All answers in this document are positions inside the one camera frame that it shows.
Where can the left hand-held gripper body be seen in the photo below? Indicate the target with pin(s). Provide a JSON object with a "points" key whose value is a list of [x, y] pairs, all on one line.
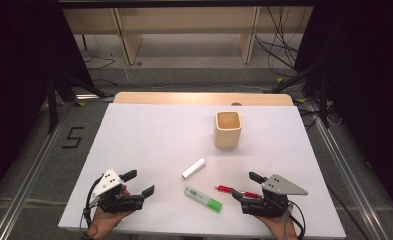
{"points": [[108, 186]]}

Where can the aluminium floor rail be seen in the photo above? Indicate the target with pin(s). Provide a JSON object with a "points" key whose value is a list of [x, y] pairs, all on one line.
{"points": [[350, 180], [27, 186]]}

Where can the green highlighter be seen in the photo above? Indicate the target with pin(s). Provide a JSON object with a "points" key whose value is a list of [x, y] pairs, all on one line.
{"points": [[202, 199]]}

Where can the dark curtain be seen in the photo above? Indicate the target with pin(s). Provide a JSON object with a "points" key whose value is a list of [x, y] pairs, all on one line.
{"points": [[367, 83], [17, 83]]}

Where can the white plastic tube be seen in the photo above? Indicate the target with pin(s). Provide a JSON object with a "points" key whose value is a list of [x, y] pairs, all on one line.
{"points": [[193, 168]]}

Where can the light wooden bench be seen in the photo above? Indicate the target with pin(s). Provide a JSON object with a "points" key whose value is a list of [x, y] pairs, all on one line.
{"points": [[184, 20]]}

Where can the beige square pen holder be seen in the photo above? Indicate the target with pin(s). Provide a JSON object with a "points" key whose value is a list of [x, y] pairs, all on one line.
{"points": [[227, 138]]}

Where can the wooden table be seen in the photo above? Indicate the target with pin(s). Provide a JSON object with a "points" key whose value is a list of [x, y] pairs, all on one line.
{"points": [[184, 98]]}

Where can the black metal stand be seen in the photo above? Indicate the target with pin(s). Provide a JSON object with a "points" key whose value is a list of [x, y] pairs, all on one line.
{"points": [[323, 96], [52, 106]]}

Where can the red pen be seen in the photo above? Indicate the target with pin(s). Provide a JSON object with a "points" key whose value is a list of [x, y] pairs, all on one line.
{"points": [[224, 189]]}

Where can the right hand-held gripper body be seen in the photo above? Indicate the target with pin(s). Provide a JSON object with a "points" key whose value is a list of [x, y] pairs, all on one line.
{"points": [[282, 186]]}

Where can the person's left hand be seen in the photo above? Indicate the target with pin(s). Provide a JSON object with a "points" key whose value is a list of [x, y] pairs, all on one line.
{"points": [[102, 223]]}

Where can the person's right hand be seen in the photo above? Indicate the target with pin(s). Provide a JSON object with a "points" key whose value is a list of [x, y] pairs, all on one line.
{"points": [[282, 228]]}

